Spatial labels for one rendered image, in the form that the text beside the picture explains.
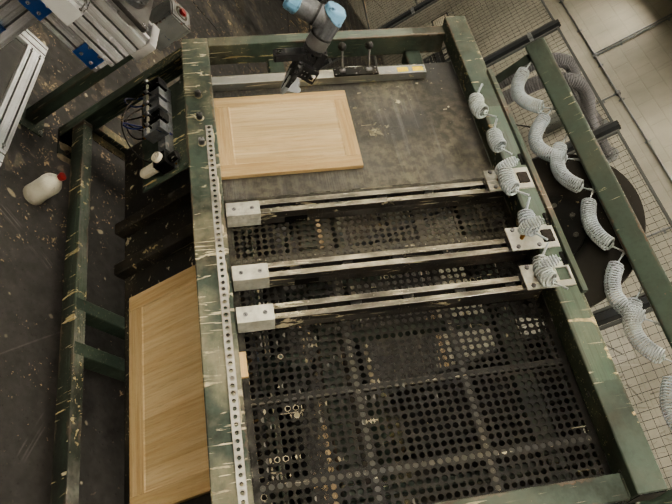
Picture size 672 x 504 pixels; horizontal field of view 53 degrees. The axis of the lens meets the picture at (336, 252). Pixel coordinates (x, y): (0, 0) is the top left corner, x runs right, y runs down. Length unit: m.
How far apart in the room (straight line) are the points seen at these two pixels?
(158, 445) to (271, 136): 1.27
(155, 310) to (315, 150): 0.92
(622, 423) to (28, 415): 2.06
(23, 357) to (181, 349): 0.60
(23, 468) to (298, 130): 1.63
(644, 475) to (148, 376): 1.76
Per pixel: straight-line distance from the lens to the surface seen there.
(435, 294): 2.39
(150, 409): 2.69
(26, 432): 2.77
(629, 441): 2.31
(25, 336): 2.90
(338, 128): 2.86
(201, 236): 2.47
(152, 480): 2.60
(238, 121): 2.88
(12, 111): 3.09
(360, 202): 2.54
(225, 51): 3.21
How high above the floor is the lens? 2.06
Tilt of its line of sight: 20 degrees down
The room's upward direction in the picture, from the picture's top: 64 degrees clockwise
